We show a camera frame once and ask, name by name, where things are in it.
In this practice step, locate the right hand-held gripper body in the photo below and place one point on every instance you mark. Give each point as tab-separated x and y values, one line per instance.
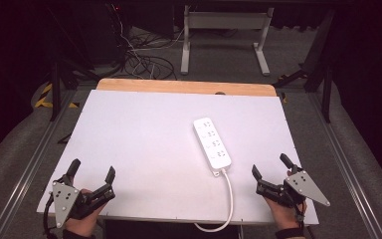
303	187

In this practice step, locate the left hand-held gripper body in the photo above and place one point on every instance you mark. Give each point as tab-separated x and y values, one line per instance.
65	199

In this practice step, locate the person's left hand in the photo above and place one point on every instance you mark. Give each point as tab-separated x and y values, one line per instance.
86	223

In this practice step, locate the person's right hand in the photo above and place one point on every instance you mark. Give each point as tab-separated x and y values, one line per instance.
283	215

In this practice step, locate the white table cover board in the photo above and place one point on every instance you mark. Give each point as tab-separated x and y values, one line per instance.
146	149

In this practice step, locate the white power strip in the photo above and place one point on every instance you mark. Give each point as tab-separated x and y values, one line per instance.
212	142

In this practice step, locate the yellow black hazard tape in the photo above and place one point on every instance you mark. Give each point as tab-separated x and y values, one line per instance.
44	99

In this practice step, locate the black metal stand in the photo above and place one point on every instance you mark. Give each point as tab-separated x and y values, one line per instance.
55	89
325	76

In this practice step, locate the aluminium floor rail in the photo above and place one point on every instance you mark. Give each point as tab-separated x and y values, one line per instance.
341	159
30	169

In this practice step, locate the white metal desk frame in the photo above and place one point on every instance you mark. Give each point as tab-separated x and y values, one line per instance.
225	20

